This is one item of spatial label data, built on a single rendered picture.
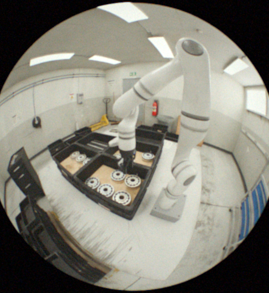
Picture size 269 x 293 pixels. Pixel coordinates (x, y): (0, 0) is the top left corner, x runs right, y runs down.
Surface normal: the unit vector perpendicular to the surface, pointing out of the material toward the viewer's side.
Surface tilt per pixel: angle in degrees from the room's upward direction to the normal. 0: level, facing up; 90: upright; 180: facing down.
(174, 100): 90
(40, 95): 90
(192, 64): 99
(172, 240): 0
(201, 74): 98
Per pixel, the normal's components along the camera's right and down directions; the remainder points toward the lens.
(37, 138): 0.86, 0.27
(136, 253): 0.01, -0.86
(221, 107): -0.50, 0.43
